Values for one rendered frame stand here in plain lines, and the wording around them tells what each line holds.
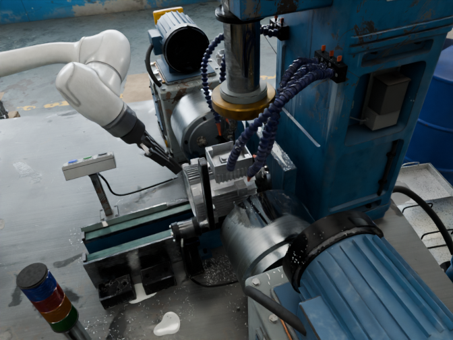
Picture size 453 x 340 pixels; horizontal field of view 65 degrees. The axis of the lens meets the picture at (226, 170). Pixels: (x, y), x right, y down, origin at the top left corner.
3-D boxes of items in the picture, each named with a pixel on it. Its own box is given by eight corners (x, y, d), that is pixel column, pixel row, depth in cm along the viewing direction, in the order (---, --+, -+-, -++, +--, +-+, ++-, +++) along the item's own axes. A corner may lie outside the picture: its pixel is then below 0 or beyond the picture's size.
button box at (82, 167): (116, 163, 131) (112, 150, 129) (116, 168, 124) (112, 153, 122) (68, 176, 127) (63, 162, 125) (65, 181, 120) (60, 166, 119)
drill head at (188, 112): (220, 117, 166) (216, 67, 150) (250, 164, 140) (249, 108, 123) (167, 130, 161) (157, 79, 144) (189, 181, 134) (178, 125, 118)
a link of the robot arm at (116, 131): (121, 94, 98) (137, 108, 102) (97, 115, 99) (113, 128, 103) (126, 110, 91) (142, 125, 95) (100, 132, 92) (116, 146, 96)
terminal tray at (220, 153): (241, 155, 119) (240, 137, 114) (253, 175, 111) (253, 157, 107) (206, 164, 117) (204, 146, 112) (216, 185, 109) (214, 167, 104)
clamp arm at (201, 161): (214, 220, 108) (206, 155, 92) (218, 228, 106) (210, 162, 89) (203, 224, 108) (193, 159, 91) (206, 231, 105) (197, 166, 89)
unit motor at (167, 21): (197, 88, 183) (187, 1, 155) (218, 121, 159) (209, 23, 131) (147, 99, 177) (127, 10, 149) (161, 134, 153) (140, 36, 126)
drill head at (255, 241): (284, 217, 118) (289, 159, 102) (360, 332, 89) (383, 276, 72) (213, 240, 113) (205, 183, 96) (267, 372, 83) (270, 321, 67)
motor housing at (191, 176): (238, 181, 132) (236, 139, 120) (258, 217, 118) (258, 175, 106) (186, 195, 128) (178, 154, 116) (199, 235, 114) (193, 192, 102)
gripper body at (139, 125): (139, 125, 95) (161, 145, 101) (134, 110, 101) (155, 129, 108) (118, 142, 96) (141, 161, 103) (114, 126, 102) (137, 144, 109)
